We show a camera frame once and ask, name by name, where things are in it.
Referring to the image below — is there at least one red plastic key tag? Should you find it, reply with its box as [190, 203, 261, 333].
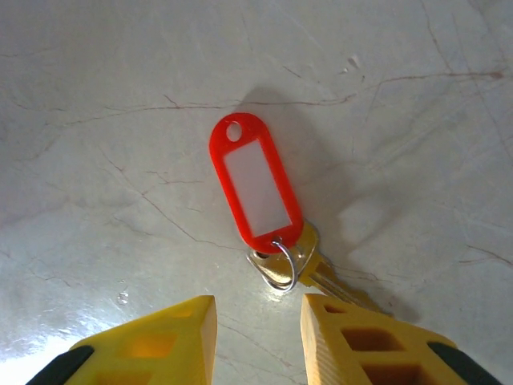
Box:
[208, 111, 302, 253]

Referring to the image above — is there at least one brass key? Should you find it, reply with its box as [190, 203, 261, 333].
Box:
[246, 222, 396, 322]

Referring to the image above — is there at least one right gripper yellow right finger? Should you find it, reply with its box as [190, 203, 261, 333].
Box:
[300, 293, 504, 385]

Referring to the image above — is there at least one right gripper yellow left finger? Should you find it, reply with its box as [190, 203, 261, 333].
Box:
[30, 295, 218, 385]

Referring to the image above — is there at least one small silver split ring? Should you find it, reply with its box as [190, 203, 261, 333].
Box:
[262, 237, 300, 292]

